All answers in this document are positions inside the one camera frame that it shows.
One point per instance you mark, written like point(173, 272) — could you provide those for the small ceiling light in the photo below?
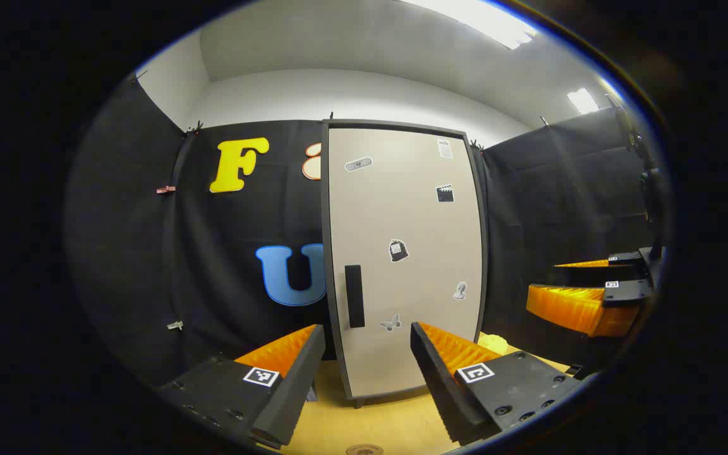
point(582, 101)

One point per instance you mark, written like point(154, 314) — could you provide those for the grey cloth clip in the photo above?
point(175, 325)

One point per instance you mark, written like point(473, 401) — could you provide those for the dark grey cabinet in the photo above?
point(324, 221)

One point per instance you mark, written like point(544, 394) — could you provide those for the yellow lumpy toy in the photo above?
point(493, 343)

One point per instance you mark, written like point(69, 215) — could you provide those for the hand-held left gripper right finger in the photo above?
point(440, 392)

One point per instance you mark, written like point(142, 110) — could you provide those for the black backdrop cloth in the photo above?
point(231, 253)

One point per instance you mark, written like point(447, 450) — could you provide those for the black cloth clip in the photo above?
point(196, 129)

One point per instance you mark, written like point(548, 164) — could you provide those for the long ceiling light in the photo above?
point(484, 22)

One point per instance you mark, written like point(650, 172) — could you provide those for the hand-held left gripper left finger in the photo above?
point(291, 398)

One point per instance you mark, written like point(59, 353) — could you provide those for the beige cabinet door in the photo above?
point(389, 202)

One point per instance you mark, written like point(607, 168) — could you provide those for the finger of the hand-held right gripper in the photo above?
point(566, 308)
point(626, 258)

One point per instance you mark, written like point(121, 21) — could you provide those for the round brown coaster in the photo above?
point(365, 450)

